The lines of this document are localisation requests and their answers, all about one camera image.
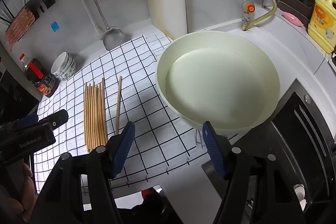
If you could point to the white floral bowl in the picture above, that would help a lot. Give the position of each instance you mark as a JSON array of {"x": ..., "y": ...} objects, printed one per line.
[
  {"x": 68, "y": 77},
  {"x": 59, "y": 64},
  {"x": 72, "y": 63}
]

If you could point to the black gas stove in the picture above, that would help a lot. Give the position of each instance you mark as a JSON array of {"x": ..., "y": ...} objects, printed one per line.
[{"x": 302, "y": 134}]

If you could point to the cream plastic basin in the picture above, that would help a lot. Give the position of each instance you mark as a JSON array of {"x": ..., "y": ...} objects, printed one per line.
[{"x": 218, "y": 87}]

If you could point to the metal spatula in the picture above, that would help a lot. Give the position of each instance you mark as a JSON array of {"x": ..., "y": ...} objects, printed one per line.
[{"x": 114, "y": 37}]

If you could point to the white black checked cloth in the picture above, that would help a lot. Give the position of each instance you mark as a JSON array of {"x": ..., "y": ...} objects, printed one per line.
[{"x": 141, "y": 77}]

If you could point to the orange pipe knob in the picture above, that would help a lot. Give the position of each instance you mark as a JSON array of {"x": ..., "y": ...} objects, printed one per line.
[{"x": 250, "y": 8}]

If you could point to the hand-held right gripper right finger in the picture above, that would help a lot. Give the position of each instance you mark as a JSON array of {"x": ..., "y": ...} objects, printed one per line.
[{"x": 214, "y": 153}]

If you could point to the clear bottle red cap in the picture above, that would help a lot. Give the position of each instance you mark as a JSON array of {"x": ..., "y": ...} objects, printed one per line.
[{"x": 23, "y": 61}]

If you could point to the bundle of wooden chopsticks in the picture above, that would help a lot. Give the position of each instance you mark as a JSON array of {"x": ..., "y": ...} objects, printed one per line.
[{"x": 94, "y": 113}]

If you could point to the pink textured scouring cloth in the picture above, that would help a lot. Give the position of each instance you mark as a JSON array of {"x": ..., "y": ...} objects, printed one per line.
[{"x": 19, "y": 27}]

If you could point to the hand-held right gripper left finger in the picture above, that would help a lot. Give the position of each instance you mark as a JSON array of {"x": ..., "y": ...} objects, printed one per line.
[{"x": 122, "y": 150}]

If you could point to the single wooden chopstick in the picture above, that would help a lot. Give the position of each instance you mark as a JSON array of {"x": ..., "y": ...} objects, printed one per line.
[{"x": 118, "y": 106}]

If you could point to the yellow detergent pump bottle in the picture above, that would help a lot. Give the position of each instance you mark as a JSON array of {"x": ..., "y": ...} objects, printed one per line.
[{"x": 321, "y": 24}]

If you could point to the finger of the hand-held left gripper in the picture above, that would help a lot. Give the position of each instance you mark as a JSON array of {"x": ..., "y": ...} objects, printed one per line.
[
  {"x": 56, "y": 118},
  {"x": 25, "y": 120}
]

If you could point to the person's left hand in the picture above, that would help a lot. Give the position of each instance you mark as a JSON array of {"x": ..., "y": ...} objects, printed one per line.
[{"x": 27, "y": 187}]

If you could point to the blue silicone spatula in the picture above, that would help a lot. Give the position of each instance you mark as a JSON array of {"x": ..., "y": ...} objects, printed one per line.
[{"x": 55, "y": 27}]

